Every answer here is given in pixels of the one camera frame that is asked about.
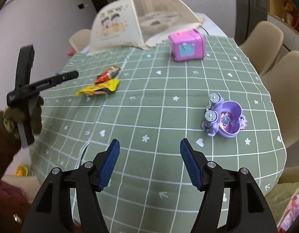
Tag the purple toy carriage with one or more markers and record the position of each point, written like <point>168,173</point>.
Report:
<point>223,117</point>

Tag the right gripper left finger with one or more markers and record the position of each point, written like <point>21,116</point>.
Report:
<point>51,209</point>

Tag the mesh food cover tent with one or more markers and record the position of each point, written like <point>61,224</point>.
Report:
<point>139,23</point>

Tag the green checked tablecloth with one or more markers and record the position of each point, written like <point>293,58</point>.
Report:
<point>158,103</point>

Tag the orange red snack packet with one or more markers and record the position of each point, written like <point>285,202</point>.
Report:
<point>108,74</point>

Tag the yellow plastic trash bag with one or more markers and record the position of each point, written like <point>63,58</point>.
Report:
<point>283,201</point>

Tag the middle beige chair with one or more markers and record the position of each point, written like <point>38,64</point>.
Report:
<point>282,82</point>

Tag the pink toy box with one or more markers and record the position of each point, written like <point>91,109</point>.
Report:
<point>187,45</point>

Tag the far beige chair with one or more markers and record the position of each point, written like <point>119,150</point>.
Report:
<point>263,46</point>

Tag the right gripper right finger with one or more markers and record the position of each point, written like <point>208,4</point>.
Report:
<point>232,200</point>

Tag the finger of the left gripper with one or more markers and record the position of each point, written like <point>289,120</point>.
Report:
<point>24,66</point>
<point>29,90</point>

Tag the yellow snack packet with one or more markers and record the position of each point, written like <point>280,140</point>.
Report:
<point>107,87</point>

